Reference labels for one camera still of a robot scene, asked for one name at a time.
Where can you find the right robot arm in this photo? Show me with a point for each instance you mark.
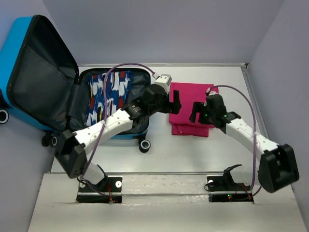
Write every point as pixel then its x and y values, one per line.
pixel 277 163

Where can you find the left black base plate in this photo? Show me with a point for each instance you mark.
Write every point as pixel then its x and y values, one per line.
pixel 110 193

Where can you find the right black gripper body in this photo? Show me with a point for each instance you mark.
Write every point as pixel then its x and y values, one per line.
pixel 211 115

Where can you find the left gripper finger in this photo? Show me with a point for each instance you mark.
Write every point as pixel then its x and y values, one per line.
pixel 174 108
pixel 176 99

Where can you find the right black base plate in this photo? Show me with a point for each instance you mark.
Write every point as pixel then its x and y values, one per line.
pixel 222 192

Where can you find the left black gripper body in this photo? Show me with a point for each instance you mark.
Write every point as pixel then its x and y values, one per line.
pixel 163 106

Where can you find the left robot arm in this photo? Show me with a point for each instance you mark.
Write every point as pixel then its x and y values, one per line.
pixel 75 150

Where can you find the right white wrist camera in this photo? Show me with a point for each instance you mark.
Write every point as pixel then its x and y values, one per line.
pixel 210 92

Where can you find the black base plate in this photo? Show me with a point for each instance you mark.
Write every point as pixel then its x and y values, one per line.
pixel 222 192
pixel 110 193

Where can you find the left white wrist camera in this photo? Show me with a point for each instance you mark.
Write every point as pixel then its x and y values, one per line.
pixel 164 81

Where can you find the blue white patterned cloth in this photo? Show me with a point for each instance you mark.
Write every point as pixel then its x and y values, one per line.
pixel 110 99

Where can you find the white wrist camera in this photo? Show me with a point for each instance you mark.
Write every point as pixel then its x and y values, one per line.
pixel 210 92
pixel 164 81

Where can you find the magenta cloth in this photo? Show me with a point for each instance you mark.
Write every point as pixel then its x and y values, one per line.
pixel 180 123

